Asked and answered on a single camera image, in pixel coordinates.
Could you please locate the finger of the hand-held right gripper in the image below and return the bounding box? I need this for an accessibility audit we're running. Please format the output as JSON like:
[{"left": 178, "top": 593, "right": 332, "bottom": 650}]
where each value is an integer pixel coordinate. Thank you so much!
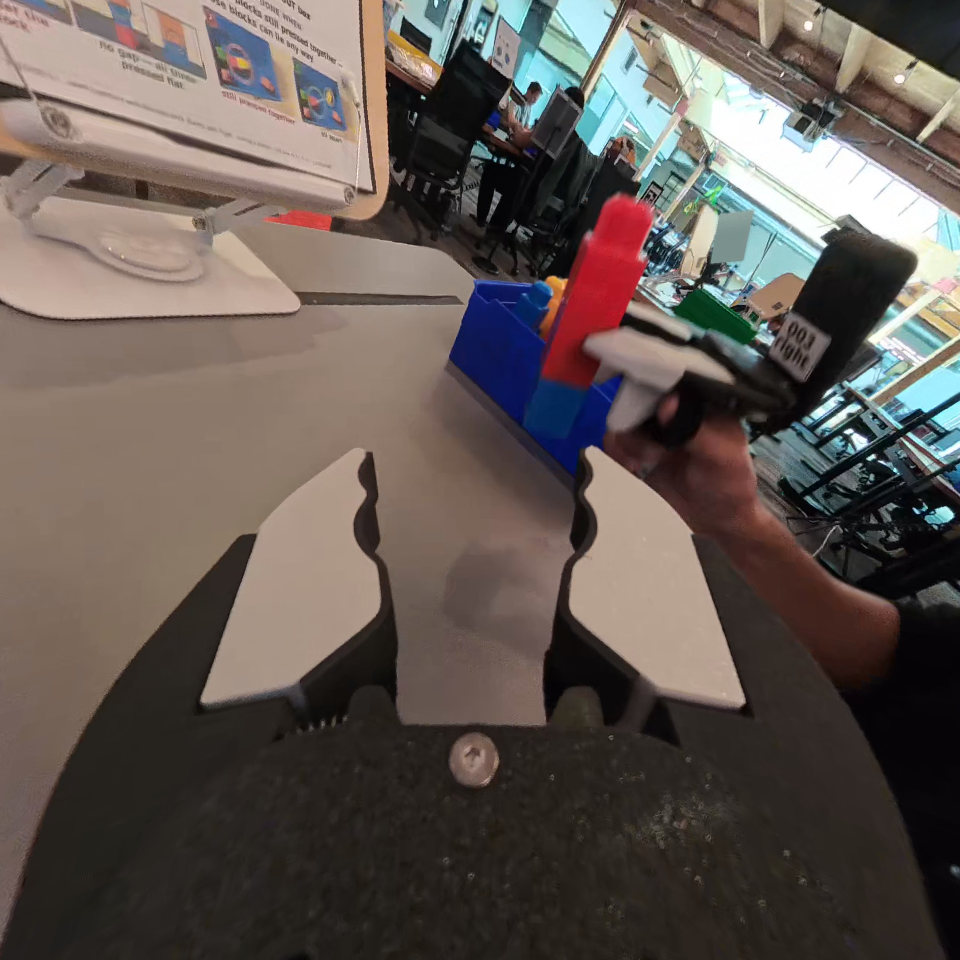
[
  {"left": 621, "top": 301, "right": 699, "bottom": 345},
  {"left": 582, "top": 328, "right": 738, "bottom": 436}
]

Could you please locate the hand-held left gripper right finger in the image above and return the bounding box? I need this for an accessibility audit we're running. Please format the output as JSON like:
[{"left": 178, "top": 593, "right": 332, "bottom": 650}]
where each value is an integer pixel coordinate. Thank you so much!
[{"left": 543, "top": 447, "right": 748, "bottom": 727}]

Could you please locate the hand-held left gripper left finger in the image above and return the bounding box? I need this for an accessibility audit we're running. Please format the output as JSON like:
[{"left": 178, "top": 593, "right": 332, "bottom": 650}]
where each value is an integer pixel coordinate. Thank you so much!
[{"left": 198, "top": 447, "right": 397, "bottom": 725}]

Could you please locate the blue mega block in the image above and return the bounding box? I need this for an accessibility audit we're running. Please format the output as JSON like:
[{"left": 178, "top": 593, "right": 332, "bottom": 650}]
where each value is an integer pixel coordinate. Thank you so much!
[
  {"left": 517, "top": 281, "right": 555, "bottom": 331},
  {"left": 523, "top": 377, "right": 588, "bottom": 441}
]

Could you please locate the blue plastic bin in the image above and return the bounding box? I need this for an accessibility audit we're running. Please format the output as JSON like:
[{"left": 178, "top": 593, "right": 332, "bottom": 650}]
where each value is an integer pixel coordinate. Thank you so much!
[{"left": 447, "top": 279, "right": 625, "bottom": 479}]

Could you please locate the person's right forearm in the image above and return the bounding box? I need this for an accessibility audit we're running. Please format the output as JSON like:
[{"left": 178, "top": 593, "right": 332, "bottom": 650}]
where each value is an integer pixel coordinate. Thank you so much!
[{"left": 708, "top": 501, "right": 960, "bottom": 759}]

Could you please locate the person's right hand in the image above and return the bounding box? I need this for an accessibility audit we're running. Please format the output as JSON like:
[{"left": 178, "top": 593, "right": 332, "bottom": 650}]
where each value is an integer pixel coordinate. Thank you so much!
[{"left": 603, "top": 393, "right": 768, "bottom": 537}]

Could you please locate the green plastic bin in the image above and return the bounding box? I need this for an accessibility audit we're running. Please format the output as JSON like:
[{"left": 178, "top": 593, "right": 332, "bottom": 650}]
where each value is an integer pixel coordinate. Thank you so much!
[{"left": 672, "top": 287, "right": 760, "bottom": 348}]

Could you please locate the ceiling projector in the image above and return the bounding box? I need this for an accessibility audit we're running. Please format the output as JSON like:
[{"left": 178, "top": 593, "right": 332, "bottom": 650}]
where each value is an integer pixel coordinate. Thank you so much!
[{"left": 783, "top": 97, "right": 845, "bottom": 144}]

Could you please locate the instruction sheet on white stand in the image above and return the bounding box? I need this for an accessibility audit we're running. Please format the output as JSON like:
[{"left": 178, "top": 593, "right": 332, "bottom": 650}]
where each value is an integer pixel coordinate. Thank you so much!
[{"left": 0, "top": 0, "right": 391, "bottom": 320}]

